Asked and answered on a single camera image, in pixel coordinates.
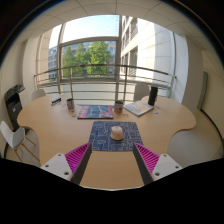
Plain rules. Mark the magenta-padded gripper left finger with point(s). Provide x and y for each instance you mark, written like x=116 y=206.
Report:
x=60 y=164

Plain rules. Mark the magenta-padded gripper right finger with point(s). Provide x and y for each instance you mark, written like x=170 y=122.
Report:
x=165 y=164

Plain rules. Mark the beige computer mouse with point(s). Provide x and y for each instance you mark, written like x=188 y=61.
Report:
x=117 y=133

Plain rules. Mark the dark blue patterned mouse pad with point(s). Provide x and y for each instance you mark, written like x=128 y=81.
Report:
x=100 y=138

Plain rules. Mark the white chair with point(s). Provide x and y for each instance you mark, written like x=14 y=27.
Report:
x=37 y=94
x=12 y=136
x=141 y=91

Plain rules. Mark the striped mug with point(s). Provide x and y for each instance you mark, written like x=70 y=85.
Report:
x=70 y=104

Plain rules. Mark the light blue illustrated book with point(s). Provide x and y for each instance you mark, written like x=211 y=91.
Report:
x=138 y=108

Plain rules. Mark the red and blue magazine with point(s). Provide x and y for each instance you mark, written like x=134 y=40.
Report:
x=95 y=112

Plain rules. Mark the small dark stapler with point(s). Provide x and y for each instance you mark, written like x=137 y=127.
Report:
x=56 y=101

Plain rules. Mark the black cylindrical tumbler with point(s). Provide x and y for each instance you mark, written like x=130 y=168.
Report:
x=153 y=96

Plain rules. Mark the black and white printer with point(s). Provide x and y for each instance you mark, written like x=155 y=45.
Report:
x=14 y=106

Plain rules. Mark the white mug with red print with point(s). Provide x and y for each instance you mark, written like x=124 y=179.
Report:
x=119 y=106

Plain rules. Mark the metal balcony railing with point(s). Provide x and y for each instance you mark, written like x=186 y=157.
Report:
x=96 y=80

